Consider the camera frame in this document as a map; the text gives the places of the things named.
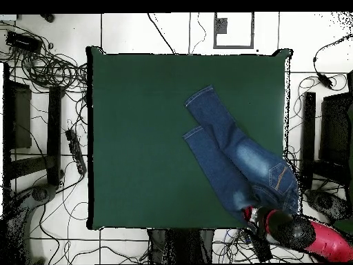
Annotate blue denim jeans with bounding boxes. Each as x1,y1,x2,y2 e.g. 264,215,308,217
182,84,301,226

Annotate black bar device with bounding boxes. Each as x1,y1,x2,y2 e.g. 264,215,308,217
243,228,274,263

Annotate dark grey stand foot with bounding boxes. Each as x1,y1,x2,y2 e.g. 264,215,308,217
6,184,59,222
303,188,349,222

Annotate dark green fabric piece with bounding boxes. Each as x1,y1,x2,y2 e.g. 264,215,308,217
332,217,353,234

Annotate black stand bar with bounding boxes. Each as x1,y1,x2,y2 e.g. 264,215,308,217
46,86,63,186
299,92,317,190

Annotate dark green table cloth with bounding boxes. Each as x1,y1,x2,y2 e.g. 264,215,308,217
85,46,293,231

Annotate black power strip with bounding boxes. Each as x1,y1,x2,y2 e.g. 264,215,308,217
65,128,88,175

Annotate small dark grey square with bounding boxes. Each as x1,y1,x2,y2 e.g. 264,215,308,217
214,17,229,35

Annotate black power adapter box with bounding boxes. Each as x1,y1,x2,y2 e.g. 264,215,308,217
6,30,43,53

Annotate blue and black cable bundle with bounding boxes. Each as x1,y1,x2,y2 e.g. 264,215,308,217
212,228,250,263

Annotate black cable with connector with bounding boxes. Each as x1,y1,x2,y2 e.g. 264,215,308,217
312,33,353,90

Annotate grey square frame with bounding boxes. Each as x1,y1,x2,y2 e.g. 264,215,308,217
212,11,255,50

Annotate thin black cable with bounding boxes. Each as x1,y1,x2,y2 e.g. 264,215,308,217
190,12,207,55

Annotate thick black cable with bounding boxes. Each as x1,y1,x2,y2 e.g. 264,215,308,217
146,12,177,55

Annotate black cable tangle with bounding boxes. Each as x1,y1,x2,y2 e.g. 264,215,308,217
0,20,89,95

